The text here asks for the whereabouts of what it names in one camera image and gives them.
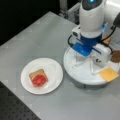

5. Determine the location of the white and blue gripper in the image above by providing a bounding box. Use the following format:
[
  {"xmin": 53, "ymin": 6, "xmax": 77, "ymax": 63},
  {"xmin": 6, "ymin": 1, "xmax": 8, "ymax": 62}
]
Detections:
[{"xmin": 71, "ymin": 25, "xmax": 112, "ymax": 64}]

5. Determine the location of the white paper plate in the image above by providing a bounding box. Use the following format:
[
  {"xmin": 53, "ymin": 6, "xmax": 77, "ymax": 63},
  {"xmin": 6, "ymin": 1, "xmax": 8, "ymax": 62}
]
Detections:
[{"xmin": 21, "ymin": 58, "xmax": 63, "ymax": 94}]

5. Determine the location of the red tomato piece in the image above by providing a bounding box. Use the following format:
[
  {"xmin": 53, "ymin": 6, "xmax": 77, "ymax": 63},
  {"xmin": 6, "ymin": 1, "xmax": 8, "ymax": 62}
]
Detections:
[{"xmin": 33, "ymin": 75, "xmax": 47, "ymax": 87}]

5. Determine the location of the brown round patty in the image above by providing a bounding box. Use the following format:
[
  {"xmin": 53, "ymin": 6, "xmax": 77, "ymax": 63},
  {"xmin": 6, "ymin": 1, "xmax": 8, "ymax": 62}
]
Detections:
[{"xmin": 111, "ymin": 50, "xmax": 120, "ymax": 63}]

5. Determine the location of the brown toast slice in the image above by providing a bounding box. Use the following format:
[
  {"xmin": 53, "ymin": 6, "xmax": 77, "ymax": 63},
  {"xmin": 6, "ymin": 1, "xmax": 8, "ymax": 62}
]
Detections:
[{"xmin": 29, "ymin": 69, "xmax": 48, "ymax": 84}]

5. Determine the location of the yellow cheese slice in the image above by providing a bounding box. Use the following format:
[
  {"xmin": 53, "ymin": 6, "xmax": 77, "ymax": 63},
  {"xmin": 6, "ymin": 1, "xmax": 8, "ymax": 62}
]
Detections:
[{"xmin": 100, "ymin": 68, "xmax": 119, "ymax": 82}]

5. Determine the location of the white divided round tray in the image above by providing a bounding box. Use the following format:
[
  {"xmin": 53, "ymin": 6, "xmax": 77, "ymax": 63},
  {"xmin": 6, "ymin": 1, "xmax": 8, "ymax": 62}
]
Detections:
[{"xmin": 63, "ymin": 47, "xmax": 120, "ymax": 86}]

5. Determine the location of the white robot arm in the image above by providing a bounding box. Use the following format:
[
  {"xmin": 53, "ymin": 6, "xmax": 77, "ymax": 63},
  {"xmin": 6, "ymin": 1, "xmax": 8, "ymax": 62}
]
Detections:
[{"xmin": 72, "ymin": 0, "xmax": 120, "ymax": 60}]

